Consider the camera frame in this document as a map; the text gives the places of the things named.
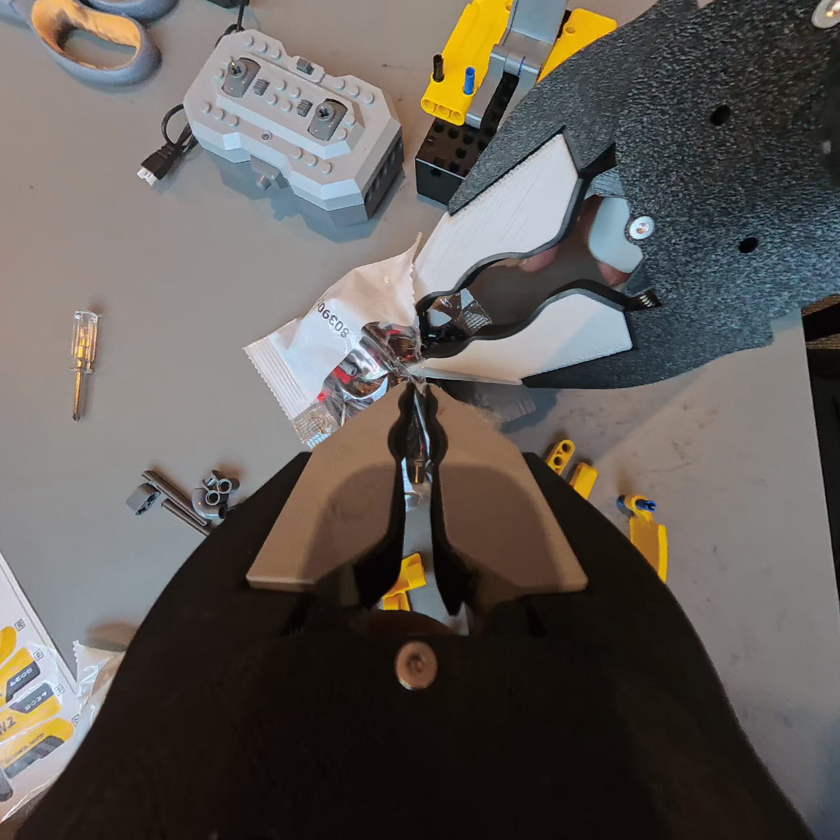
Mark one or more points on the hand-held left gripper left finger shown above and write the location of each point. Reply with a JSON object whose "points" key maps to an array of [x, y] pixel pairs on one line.
{"points": [[315, 525]]}

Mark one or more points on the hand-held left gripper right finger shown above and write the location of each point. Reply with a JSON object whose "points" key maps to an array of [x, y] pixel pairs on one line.
{"points": [[512, 525]]}

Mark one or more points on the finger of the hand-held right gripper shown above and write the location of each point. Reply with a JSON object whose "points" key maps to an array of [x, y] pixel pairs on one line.
{"points": [[505, 210], [577, 328]]}

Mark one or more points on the clear bag of black pins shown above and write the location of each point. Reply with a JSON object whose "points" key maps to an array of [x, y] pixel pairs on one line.
{"points": [[308, 341]]}

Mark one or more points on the grey desk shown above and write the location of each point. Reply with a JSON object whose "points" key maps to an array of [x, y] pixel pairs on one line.
{"points": [[131, 262]]}

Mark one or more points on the person's right hand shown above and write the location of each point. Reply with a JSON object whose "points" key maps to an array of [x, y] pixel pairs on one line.
{"points": [[541, 261]]}

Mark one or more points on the long yellow beam with holes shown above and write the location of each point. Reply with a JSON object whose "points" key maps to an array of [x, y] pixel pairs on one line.
{"points": [[561, 453]]}

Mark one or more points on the dark grey axle rod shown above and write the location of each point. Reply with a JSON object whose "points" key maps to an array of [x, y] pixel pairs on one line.
{"points": [[177, 495], [187, 518]]}

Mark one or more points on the yellow curved panel, blue pin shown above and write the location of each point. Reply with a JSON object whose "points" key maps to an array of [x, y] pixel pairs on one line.
{"points": [[649, 538]]}

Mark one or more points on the partly built brick robot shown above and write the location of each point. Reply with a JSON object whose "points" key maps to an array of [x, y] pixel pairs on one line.
{"points": [[459, 72]]}

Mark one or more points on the light grey two-hole connector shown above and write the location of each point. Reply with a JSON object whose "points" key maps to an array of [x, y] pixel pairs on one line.
{"points": [[138, 493]]}

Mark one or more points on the grey battery box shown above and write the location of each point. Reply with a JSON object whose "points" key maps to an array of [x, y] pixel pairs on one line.
{"points": [[328, 177]]}

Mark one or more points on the yellow and black sticker sheet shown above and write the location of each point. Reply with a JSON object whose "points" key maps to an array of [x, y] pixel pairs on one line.
{"points": [[26, 689]]}

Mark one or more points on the grey and yellow scissors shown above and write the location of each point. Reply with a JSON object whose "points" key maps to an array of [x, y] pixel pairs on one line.
{"points": [[148, 65]]}

